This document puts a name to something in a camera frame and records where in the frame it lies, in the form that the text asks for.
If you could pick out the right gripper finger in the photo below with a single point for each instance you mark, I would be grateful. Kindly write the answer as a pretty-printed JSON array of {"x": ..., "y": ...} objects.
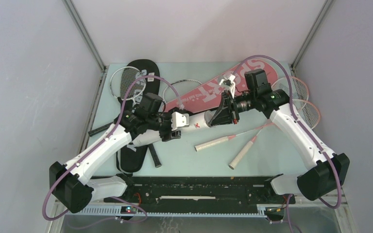
[
  {"x": 224, "y": 116},
  {"x": 227, "y": 101}
]

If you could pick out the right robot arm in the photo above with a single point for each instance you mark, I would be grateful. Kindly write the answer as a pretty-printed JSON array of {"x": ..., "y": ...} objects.
[{"x": 326, "y": 170}]

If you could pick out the pink sport racket bag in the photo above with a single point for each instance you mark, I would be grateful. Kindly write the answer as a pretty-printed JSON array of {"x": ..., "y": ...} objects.
[{"x": 207, "y": 96}]

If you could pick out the aluminium frame post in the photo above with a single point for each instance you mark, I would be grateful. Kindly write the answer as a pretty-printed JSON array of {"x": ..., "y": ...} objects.
[
  {"x": 83, "y": 31},
  {"x": 312, "y": 32}
]

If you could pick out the right aluminium frame post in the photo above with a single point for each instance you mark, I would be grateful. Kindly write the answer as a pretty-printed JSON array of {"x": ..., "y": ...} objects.
[{"x": 312, "y": 32}]

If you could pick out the left aluminium frame post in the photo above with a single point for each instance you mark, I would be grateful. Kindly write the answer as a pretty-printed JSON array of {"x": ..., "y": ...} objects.
[{"x": 83, "y": 31}]

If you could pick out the white racket under pink bag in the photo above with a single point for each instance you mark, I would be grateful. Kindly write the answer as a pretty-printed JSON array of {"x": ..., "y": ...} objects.
[{"x": 182, "y": 84}]

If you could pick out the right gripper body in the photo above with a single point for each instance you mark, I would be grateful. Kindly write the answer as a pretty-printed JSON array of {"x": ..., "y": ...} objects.
[{"x": 245, "y": 103}]

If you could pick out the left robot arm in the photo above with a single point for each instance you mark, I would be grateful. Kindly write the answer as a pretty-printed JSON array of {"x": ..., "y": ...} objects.
[{"x": 71, "y": 183}]

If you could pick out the white shuttlecock tube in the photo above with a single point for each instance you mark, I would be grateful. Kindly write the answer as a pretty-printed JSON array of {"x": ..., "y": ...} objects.
[{"x": 196, "y": 122}]

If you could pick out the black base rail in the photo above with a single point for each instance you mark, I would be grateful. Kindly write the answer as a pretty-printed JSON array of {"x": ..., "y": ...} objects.
[{"x": 202, "y": 195}]

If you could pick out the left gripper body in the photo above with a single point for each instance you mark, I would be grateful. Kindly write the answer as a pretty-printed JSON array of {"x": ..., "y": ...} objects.
[{"x": 165, "y": 127}]

